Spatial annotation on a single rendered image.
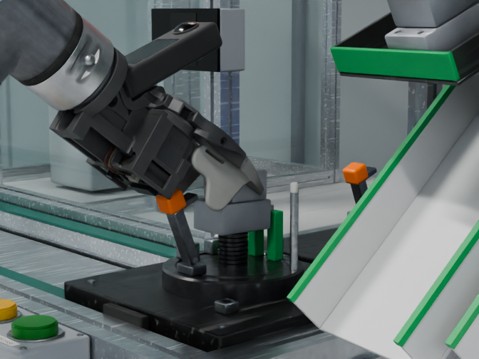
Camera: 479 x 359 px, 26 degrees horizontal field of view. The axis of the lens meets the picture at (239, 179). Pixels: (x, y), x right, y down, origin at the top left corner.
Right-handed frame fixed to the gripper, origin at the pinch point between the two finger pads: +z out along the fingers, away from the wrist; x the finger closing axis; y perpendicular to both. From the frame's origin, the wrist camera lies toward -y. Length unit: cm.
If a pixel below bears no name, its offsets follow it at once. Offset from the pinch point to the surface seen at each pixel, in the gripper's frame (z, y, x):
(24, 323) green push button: -12.4, 22.3, -1.4
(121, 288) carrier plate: -1.6, 14.6, -5.8
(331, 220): 69, -24, -53
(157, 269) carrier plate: 4.2, 10.3, -9.7
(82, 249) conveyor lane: 16.4, 7.5, -41.4
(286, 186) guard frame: 82, -35, -82
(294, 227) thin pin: 4.4, 2.5, 5.7
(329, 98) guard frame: 82, -57, -82
